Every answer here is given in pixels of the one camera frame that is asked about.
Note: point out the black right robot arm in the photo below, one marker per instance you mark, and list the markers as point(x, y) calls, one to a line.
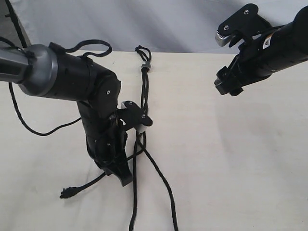
point(287, 45)

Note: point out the white backdrop cloth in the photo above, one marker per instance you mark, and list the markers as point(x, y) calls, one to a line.
point(160, 25)

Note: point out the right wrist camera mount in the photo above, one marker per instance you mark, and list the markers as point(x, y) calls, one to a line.
point(244, 24)

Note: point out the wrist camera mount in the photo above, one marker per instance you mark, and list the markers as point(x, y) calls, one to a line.
point(244, 24)
point(133, 117)

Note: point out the black stand pole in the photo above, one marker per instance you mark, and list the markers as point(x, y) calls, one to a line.
point(14, 19)

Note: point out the grey cable tie strap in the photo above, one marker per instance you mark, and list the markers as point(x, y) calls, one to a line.
point(146, 66)

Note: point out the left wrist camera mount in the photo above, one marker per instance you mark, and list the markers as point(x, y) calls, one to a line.
point(133, 117)

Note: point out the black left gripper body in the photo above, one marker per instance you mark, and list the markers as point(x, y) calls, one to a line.
point(105, 140)

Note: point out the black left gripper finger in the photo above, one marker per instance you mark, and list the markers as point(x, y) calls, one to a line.
point(109, 167)
point(122, 171)

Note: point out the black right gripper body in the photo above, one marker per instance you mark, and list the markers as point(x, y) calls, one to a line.
point(248, 66)

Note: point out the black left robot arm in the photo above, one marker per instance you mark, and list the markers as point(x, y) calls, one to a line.
point(51, 72)

